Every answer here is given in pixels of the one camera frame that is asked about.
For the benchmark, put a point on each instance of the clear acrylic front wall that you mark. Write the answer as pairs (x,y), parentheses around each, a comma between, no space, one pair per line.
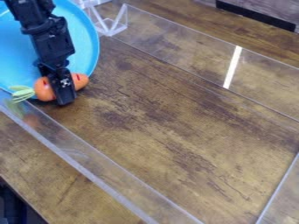
(153,207)

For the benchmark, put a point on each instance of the clear acrylic right wall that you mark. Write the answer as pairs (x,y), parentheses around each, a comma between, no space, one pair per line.
(282,208)

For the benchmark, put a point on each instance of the blue round tray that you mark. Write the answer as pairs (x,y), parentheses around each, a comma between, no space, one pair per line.
(18,55)

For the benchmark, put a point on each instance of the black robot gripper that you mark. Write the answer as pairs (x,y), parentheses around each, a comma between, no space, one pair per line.
(50,35)

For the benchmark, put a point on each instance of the clear acrylic back wall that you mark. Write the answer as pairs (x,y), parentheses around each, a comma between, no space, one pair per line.
(247,73)

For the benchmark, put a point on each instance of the black bar at table edge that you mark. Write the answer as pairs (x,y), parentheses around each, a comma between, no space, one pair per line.
(277,22)

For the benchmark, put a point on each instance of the clear acrylic wall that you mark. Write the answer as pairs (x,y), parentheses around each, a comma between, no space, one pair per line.
(247,73)
(282,208)
(153,207)

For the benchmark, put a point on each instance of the orange toy carrot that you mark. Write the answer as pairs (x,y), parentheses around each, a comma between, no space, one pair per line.
(42,89)

